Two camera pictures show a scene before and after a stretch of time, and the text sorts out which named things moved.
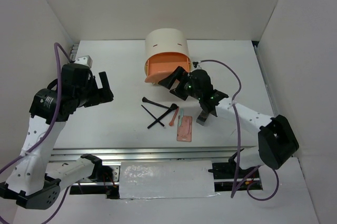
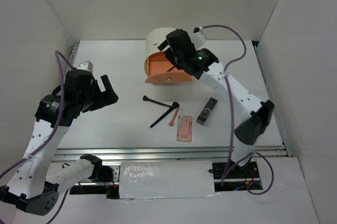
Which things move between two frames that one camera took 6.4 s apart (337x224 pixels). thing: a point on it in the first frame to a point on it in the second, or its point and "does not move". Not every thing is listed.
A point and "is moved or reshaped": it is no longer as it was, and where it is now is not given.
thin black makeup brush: [161, 123] to [170, 69]
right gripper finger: [178, 73] to [170, 55]
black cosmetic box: [202, 118] does not move
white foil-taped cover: [169, 179] does not move
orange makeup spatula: [171, 123] does not move
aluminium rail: [159, 154] does not move
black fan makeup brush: [174, 107] does not move
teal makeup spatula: [181, 113] does not move
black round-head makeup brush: [173, 107] is moved or reshaped
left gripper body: [86, 94] does not move
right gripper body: [195, 93] to [180, 59]
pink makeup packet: [184, 132] does not move
